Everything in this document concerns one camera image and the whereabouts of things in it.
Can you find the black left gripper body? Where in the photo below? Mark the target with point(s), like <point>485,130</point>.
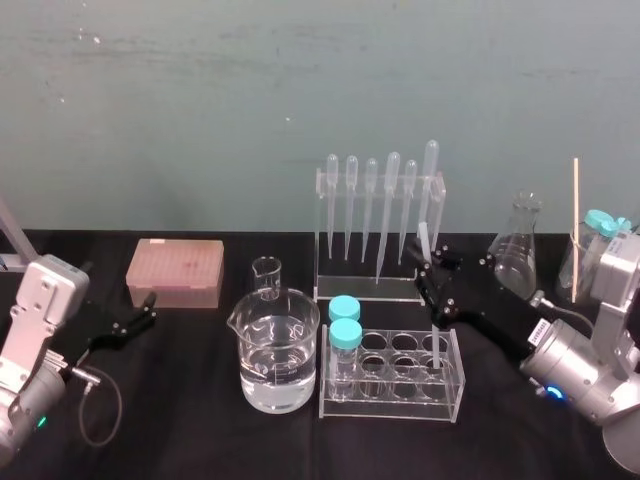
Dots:
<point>82,330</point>

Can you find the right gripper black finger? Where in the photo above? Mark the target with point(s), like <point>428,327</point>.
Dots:
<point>430,295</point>
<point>445,257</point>

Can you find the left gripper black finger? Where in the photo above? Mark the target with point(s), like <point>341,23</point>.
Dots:
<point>142,310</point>
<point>117,337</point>

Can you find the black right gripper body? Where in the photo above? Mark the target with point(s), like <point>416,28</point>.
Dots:
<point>492,312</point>

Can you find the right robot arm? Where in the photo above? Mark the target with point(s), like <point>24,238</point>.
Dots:
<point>565,367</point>

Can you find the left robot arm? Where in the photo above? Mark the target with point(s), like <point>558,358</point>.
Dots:
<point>31,320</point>

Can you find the pink pipette tip box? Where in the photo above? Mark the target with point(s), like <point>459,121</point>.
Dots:
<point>172,272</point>

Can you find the clear acrylic pipette stand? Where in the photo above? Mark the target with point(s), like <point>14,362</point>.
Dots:
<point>370,292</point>

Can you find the clear glass conical flask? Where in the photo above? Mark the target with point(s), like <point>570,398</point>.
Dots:
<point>515,255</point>

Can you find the clear plastic pipette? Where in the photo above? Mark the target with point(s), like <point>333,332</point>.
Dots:
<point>369,200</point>
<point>408,200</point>
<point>332,200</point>
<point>350,200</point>
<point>389,200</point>
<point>430,175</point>

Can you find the clear vial with teal cap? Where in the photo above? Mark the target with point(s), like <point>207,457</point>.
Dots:
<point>345,307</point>
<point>346,334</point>

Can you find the clear acrylic tube rack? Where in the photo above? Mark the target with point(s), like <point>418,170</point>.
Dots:
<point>400,400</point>

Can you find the grey metal stand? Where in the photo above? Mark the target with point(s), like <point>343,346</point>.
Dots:
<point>12,235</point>

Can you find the black table cloth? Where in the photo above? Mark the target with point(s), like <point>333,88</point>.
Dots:
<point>190,440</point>

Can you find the small glass beaker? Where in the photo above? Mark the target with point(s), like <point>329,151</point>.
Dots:
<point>265,277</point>

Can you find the thin wooden stick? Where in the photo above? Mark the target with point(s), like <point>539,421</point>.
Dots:
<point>575,210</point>

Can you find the large glass beaker with water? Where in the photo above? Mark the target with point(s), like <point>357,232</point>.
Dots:
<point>275,360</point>

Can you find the clear jar with teal lid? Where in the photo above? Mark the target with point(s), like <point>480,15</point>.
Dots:
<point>602,222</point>

